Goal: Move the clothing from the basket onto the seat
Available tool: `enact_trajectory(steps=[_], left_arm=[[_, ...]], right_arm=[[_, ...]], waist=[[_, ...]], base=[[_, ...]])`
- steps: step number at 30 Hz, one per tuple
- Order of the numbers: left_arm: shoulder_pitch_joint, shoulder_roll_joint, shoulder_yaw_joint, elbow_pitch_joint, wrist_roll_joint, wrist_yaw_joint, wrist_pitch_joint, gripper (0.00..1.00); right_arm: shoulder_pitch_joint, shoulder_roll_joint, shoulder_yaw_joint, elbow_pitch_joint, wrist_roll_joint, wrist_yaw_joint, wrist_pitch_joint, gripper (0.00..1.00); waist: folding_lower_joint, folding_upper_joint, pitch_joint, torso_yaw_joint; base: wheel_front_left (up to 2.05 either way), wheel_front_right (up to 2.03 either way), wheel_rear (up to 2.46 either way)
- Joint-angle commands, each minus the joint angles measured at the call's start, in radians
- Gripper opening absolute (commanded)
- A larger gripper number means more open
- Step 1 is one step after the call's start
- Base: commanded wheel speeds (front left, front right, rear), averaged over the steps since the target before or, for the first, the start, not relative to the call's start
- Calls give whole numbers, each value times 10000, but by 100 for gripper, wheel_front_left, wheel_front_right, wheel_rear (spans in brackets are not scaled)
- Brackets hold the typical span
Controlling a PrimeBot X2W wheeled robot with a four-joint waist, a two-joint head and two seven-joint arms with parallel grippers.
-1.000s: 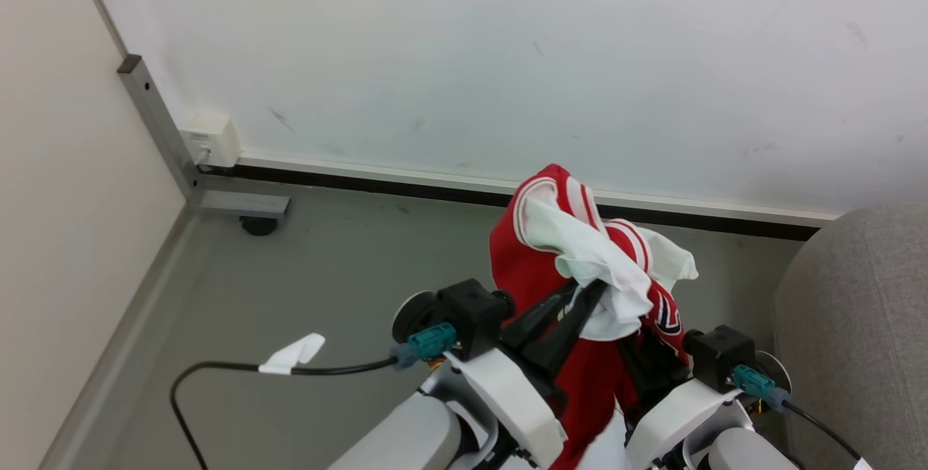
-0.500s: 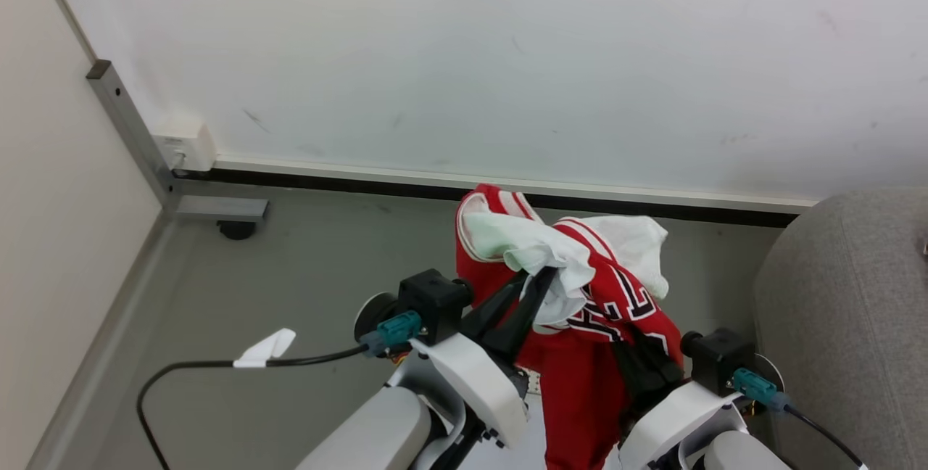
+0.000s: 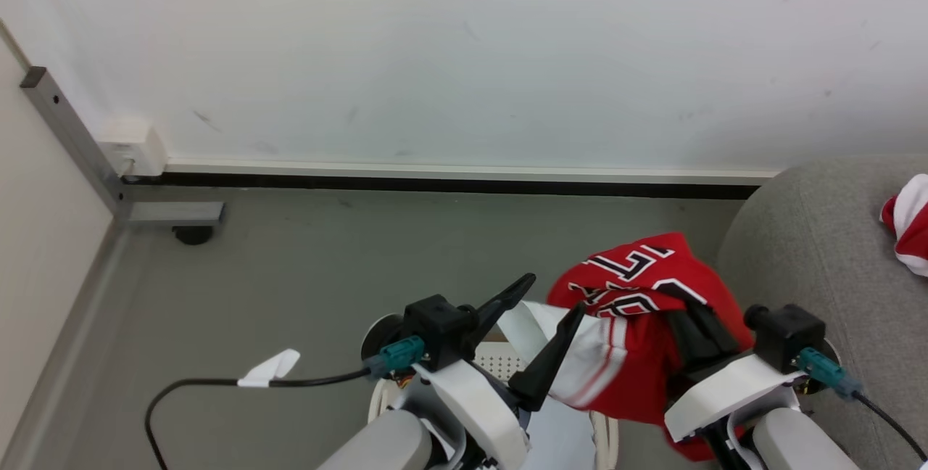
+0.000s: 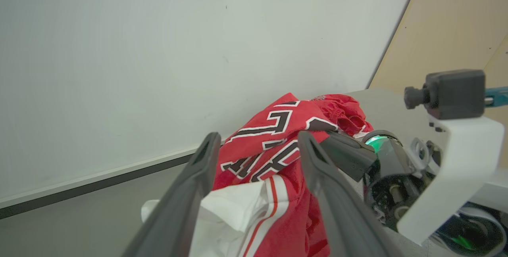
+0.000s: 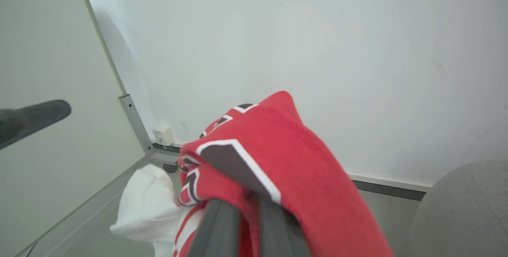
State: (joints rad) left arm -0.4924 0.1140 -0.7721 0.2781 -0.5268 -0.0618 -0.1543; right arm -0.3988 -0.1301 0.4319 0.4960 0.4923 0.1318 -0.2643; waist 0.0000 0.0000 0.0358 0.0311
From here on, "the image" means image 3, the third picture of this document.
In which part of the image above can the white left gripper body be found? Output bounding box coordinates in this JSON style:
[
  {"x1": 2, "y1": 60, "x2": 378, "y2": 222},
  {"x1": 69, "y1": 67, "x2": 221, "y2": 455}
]
[{"x1": 412, "y1": 360, "x2": 531, "y2": 470}]

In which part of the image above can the black cable with teal plug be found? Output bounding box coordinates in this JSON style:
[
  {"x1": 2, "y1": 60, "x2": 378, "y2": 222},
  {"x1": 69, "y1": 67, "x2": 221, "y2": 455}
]
[
  {"x1": 144, "y1": 335, "x2": 427, "y2": 470},
  {"x1": 793, "y1": 347, "x2": 928, "y2": 463}
]

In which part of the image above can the white laundry basket brown rim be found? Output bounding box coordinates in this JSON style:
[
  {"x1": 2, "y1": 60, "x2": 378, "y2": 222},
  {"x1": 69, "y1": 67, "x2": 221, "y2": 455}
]
[{"x1": 367, "y1": 343, "x2": 621, "y2": 470}]

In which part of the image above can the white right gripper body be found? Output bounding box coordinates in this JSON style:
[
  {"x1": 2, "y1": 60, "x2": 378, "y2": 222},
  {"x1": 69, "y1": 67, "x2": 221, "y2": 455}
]
[{"x1": 663, "y1": 352, "x2": 802, "y2": 445}]

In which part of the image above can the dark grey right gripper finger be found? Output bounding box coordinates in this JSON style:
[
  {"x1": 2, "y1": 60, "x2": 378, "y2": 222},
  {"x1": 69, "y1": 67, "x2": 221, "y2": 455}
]
[
  {"x1": 666, "y1": 309, "x2": 715, "y2": 378},
  {"x1": 689, "y1": 300, "x2": 742, "y2": 363}
]

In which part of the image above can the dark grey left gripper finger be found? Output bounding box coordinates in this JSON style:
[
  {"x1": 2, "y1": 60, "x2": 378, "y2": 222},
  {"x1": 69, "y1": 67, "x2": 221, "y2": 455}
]
[
  {"x1": 507, "y1": 302, "x2": 587, "y2": 413},
  {"x1": 473, "y1": 273, "x2": 537, "y2": 355}
]

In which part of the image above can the red jersey with numbers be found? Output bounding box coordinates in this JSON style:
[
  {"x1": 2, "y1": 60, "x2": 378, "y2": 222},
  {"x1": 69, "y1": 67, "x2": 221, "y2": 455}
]
[{"x1": 499, "y1": 231, "x2": 755, "y2": 462}]

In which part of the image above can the red white striped garment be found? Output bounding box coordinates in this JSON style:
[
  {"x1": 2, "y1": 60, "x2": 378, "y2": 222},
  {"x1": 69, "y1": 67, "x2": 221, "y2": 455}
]
[{"x1": 879, "y1": 173, "x2": 928, "y2": 278}]

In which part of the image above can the grey fabric sofa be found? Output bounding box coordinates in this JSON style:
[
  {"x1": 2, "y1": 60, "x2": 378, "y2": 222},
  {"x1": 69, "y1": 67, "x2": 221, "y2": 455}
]
[{"x1": 716, "y1": 154, "x2": 928, "y2": 470}]

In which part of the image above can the white paper cable tag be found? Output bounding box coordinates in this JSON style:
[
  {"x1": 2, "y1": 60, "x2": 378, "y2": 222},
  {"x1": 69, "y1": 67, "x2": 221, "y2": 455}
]
[{"x1": 236, "y1": 348, "x2": 302, "y2": 389}]

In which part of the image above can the black round frame foot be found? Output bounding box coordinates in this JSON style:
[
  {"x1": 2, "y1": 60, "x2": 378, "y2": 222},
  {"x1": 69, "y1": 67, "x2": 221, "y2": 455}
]
[{"x1": 173, "y1": 225, "x2": 215, "y2": 246}]

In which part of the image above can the white wall cable box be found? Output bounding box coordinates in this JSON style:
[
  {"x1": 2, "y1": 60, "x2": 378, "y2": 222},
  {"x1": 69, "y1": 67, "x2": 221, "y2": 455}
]
[{"x1": 98, "y1": 118, "x2": 169, "y2": 178}]

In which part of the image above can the grey metal frame post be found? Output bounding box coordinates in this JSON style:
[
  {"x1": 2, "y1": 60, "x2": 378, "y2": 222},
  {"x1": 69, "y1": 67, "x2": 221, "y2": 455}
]
[{"x1": 20, "y1": 67, "x2": 226, "y2": 228}]

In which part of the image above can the white wall trim strip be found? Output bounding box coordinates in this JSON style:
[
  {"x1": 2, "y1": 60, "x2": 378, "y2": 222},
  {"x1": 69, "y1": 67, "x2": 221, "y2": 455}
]
[{"x1": 164, "y1": 159, "x2": 782, "y2": 186}]

